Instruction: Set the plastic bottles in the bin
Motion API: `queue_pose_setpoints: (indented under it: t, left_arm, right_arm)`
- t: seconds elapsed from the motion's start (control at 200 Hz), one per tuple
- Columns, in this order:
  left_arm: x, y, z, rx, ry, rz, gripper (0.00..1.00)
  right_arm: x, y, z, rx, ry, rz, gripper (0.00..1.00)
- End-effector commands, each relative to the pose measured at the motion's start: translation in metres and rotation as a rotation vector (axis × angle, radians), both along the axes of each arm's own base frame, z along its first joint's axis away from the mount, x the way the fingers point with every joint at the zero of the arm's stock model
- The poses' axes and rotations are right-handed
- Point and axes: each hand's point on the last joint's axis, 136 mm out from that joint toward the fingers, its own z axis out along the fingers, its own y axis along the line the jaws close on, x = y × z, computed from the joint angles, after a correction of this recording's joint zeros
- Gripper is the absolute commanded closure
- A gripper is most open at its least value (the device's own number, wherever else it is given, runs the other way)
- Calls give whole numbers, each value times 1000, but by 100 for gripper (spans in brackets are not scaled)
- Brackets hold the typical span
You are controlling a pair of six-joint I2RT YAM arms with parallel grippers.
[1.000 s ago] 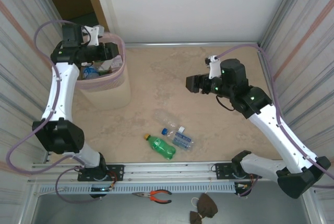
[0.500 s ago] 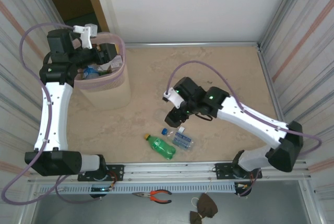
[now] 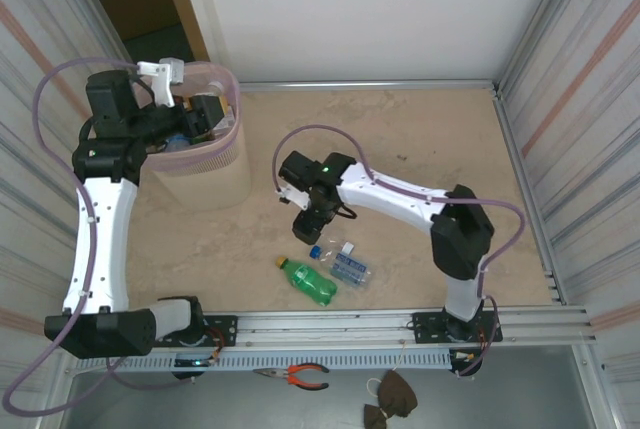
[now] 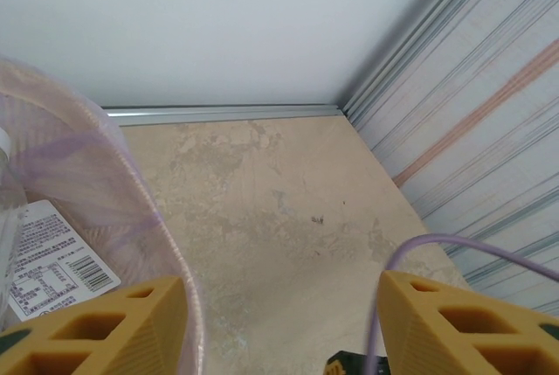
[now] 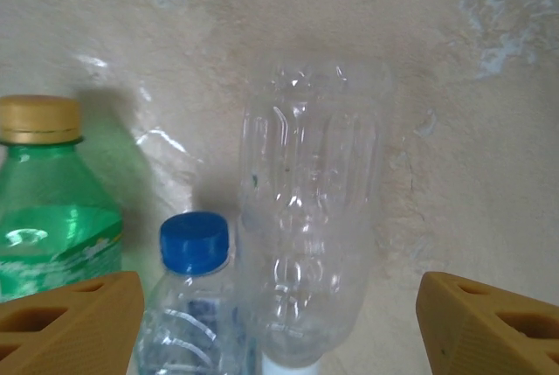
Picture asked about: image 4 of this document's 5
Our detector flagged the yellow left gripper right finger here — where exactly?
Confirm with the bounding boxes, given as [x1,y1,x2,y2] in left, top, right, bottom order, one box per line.
[376,270,559,375]

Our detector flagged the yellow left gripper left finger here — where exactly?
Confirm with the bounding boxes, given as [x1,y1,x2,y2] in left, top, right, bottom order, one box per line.
[0,275,196,375]

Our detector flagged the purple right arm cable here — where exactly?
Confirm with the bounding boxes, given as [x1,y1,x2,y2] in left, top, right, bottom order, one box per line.
[364,234,559,375]

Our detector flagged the aluminium rear frame rail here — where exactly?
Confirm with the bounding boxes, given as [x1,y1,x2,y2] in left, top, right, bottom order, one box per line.
[100,103,346,128]

